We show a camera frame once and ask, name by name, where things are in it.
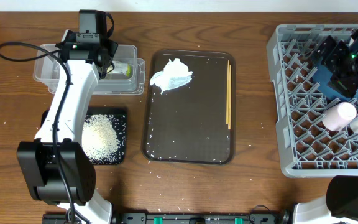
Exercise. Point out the pile of white rice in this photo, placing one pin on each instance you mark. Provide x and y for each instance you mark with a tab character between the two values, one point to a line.
99	137

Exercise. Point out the grey dishwasher rack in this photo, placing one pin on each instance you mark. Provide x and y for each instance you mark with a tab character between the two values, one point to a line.
306	148

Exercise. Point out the pink white cup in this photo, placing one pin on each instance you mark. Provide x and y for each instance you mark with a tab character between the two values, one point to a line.
339	116

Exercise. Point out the brown serving tray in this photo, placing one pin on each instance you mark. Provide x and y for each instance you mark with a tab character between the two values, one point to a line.
188	124

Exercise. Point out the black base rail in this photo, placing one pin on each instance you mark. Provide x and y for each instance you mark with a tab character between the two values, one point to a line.
256	217

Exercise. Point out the white paper napkin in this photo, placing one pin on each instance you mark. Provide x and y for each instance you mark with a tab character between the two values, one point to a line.
175	74

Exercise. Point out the wooden chopstick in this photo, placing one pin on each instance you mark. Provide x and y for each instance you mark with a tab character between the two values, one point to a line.
227	92
229	104

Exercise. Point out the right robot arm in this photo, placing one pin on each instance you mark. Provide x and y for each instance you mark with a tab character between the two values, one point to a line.
340	204

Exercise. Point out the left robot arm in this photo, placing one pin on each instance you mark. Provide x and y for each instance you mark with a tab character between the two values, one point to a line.
54	165

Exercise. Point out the clear plastic bin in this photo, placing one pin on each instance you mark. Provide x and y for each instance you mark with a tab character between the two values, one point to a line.
126	52

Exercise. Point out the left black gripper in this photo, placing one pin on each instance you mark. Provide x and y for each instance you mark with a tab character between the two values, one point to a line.
112	45

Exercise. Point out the white green wrapper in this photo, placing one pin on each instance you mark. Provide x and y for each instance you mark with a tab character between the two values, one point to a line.
119	71

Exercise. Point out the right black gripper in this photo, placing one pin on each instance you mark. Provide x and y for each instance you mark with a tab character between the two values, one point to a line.
337	49

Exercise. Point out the dark blue plate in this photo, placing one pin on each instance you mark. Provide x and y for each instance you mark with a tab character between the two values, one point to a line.
337	73

